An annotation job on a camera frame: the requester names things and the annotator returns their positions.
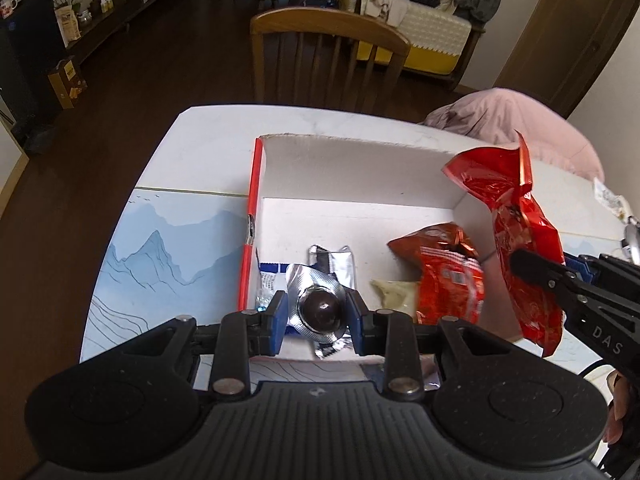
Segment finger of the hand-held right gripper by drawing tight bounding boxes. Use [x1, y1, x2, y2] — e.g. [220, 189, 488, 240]
[509, 249, 591, 301]
[565, 254, 640, 286]

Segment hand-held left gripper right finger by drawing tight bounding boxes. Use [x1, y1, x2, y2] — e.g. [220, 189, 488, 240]
[346, 290, 511, 401]

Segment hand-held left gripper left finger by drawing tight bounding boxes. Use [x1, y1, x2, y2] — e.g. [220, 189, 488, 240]
[120, 290, 290, 401]

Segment light blue cookie packet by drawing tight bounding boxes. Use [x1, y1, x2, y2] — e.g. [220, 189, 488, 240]
[255, 260, 291, 311]

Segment foil blister chocolate ball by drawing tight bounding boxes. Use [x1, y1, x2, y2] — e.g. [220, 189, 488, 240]
[285, 262, 358, 358]

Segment cream snack packet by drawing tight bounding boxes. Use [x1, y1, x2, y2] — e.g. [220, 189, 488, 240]
[370, 279, 420, 317]

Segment red foil snack bag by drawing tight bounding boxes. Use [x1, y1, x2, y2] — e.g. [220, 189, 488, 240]
[442, 130, 568, 359]

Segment black silver candy wrapper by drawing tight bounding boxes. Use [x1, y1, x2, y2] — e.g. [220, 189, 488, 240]
[306, 244, 357, 291]

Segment red patterned snack packet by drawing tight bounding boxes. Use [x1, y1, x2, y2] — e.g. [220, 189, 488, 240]
[415, 252, 487, 326]

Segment red cardboard box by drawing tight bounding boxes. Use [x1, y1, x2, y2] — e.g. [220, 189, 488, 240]
[236, 132, 526, 361]

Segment person's right hand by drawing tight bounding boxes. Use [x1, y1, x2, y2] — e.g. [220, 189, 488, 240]
[605, 370, 640, 441]

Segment pink garment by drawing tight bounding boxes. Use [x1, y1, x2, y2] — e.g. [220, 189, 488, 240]
[422, 87, 606, 183]

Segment wooden door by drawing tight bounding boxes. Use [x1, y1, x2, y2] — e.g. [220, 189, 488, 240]
[492, 0, 640, 118]

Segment sofa with cream cover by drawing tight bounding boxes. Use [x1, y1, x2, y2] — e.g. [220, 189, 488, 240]
[345, 0, 488, 91]

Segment wooden chair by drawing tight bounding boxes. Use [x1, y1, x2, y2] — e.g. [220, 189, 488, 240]
[249, 6, 412, 121]

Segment white floor cabinet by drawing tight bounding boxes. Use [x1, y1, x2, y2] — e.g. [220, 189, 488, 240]
[0, 100, 31, 196]

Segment yellow brown cardboard box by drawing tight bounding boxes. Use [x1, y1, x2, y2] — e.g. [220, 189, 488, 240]
[47, 56, 88, 110]

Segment dark wooden television cabinet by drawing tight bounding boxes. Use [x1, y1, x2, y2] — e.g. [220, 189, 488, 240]
[65, 0, 193, 66]

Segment black water dispenser cabinet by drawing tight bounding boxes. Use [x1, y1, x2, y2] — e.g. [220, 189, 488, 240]
[0, 0, 68, 126]

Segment brown paper bag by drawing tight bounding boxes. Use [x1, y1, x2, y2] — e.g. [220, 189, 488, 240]
[54, 2, 82, 43]

